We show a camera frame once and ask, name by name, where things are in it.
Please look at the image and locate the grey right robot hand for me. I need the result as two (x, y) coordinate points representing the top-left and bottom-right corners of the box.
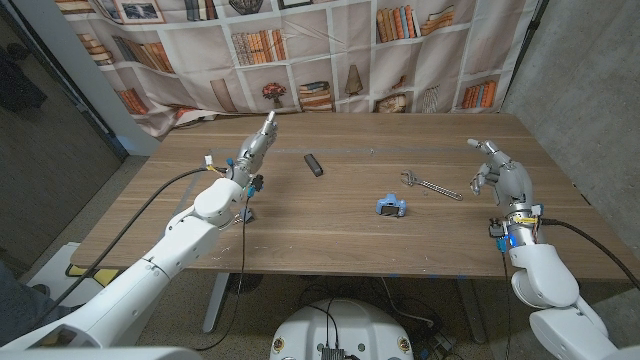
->
(467, 138), (546, 247)

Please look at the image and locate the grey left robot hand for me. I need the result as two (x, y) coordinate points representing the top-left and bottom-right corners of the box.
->
(225, 110), (279, 189)

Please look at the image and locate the blue toy camera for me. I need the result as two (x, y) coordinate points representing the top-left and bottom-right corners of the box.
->
(375, 193), (408, 218)

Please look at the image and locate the black TV remote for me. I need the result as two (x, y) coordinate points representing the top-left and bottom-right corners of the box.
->
(303, 153), (325, 178)

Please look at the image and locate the silver adjustable wrench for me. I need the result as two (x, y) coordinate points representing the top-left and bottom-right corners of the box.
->
(400, 169), (464, 202)

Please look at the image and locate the printed bookshelf backdrop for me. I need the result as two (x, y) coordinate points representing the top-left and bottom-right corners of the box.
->
(53, 0), (541, 139)

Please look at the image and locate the grey table leg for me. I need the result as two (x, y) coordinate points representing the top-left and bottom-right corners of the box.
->
(455, 277), (487, 345)

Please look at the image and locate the black round grille object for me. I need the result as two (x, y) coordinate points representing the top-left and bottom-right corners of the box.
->
(227, 273), (265, 295)

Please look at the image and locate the black backdrop stand pole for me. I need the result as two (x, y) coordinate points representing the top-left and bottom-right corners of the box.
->
(499, 0), (549, 106)

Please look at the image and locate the white table leg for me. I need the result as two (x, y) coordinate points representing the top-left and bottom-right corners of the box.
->
(202, 272), (231, 335)

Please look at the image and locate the power strip on floor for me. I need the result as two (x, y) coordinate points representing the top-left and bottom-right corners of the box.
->
(429, 332), (456, 354)

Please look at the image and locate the yellow black floor pad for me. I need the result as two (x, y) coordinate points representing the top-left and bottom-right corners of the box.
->
(66, 263), (122, 287)

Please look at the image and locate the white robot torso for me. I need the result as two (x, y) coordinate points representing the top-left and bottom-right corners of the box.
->
(268, 298), (415, 360)

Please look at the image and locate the dark door panel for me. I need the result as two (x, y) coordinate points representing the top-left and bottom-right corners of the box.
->
(0, 0), (129, 266)

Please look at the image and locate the white floor board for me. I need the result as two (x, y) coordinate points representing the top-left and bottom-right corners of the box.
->
(27, 242), (121, 306)

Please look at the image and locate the person leg in jeans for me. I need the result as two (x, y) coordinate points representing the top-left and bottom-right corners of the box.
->
(0, 259), (76, 346)

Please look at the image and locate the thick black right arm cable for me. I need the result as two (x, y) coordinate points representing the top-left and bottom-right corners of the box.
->
(541, 217), (640, 290)

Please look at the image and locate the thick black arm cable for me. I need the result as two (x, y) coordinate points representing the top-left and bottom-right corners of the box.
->
(29, 166), (229, 326)
(541, 217), (640, 290)

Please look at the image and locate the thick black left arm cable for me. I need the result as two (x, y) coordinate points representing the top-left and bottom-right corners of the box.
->
(29, 166), (229, 326)

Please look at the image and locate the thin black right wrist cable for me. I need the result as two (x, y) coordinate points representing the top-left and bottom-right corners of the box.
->
(499, 248), (512, 360)

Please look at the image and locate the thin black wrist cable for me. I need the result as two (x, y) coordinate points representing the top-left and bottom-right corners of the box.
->
(192, 192), (251, 352)
(499, 248), (512, 360)

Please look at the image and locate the thin black left wrist cable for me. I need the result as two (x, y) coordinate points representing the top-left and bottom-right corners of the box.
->
(192, 192), (251, 352)

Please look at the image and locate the white floor cable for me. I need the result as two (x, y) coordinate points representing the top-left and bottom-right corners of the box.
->
(382, 277), (435, 327)

